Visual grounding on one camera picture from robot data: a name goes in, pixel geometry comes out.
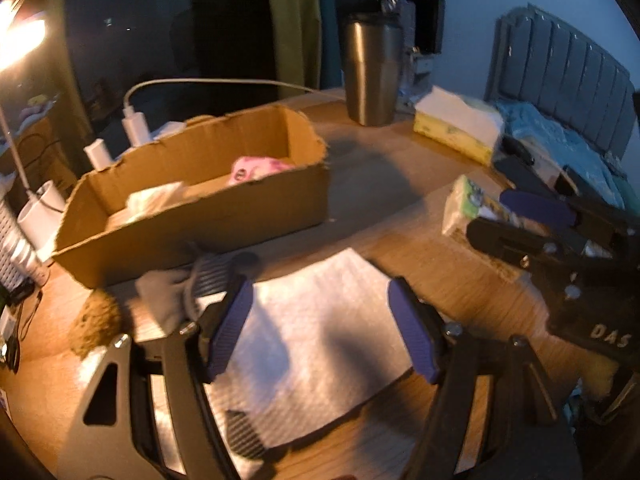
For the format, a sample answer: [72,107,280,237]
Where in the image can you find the grey striped sock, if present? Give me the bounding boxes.
[136,252,262,334]

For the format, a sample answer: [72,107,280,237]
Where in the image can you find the cartoon tissue pack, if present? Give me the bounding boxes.
[442,176,524,236]

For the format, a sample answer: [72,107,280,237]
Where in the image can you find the white cloth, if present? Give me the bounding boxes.
[106,182,186,230]

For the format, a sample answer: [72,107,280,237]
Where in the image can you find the pink plush toy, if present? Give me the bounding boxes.
[227,156,294,186]

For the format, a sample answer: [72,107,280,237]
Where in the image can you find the brown sponge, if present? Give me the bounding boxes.
[67,288,124,360]

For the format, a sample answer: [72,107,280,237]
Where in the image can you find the yellow tissue pack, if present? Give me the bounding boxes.
[413,86,504,167]

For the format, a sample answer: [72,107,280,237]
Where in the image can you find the grey headboard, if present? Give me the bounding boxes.
[486,4,636,159]

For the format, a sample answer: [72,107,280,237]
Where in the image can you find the cardboard box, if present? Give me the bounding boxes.
[52,105,330,288]

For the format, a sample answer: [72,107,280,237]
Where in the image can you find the white power strip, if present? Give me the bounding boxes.
[150,122,186,141]

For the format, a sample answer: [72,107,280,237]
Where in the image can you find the white plastic basket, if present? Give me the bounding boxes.
[0,200,50,292]

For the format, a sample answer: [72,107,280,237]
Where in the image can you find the white desk lamp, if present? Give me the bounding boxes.
[1,0,76,260]

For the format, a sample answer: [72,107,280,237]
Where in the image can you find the small white charger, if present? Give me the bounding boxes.
[84,138,114,171]

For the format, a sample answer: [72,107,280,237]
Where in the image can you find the black speaker monitor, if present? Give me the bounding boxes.
[376,0,446,57]

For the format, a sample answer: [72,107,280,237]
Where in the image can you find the steel travel mug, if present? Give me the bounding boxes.
[343,14,404,127]

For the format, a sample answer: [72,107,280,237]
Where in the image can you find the clear water bottle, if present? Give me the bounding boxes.
[381,0,416,96]

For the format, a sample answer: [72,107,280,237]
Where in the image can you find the white charger with cable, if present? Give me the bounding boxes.
[122,77,321,148]

